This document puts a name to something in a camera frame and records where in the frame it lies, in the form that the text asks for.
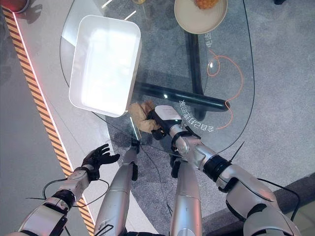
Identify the red round object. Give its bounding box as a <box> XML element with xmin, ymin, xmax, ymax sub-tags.
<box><xmin>0</xmin><ymin>0</ymin><xmax>32</xmax><ymax>13</ymax></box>

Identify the silver right robot leg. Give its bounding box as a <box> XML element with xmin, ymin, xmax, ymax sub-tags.
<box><xmin>169</xmin><ymin>154</ymin><xmax>204</xmax><ymax>236</ymax></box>

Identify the silver left robot leg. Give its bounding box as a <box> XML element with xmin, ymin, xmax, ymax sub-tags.
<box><xmin>93</xmin><ymin>144</ymin><xmax>140</xmax><ymax>236</ymax></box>

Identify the orange cable on floor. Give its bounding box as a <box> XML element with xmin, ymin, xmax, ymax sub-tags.
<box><xmin>206</xmin><ymin>49</ymin><xmax>245</xmax><ymax>130</ymax></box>

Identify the black table leg frame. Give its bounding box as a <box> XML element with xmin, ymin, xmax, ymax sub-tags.
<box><xmin>137</xmin><ymin>31</ymin><xmax>231</xmax><ymax>118</ymax></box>

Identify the white rectangular plastic basket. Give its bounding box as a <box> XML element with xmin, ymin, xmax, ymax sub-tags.
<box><xmin>68</xmin><ymin>14</ymin><xmax>143</xmax><ymax>118</ymax></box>

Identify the yellow black hazard tape strip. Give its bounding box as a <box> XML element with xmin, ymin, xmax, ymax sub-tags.
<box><xmin>1</xmin><ymin>6</ymin><xmax>96</xmax><ymax>231</ymax></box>

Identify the silver robot leg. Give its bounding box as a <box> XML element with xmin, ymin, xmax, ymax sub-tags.
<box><xmin>169</xmin><ymin>154</ymin><xmax>204</xmax><ymax>236</ymax></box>
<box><xmin>93</xmin><ymin>144</ymin><xmax>140</xmax><ymax>236</ymax></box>

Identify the beige round plate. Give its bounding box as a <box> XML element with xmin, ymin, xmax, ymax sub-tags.
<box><xmin>174</xmin><ymin>0</ymin><xmax>228</xmax><ymax>34</ymax></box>

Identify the yellow pineapple-like food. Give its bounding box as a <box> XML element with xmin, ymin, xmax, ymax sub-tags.
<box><xmin>193</xmin><ymin>0</ymin><xmax>220</xmax><ymax>10</ymax></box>

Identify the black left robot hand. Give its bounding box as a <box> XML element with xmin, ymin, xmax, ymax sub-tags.
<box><xmin>82</xmin><ymin>144</ymin><xmax>121</xmax><ymax>182</ymax></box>

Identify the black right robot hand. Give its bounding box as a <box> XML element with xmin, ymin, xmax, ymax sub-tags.
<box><xmin>146</xmin><ymin>105</ymin><xmax>183</xmax><ymax>141</ymax></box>

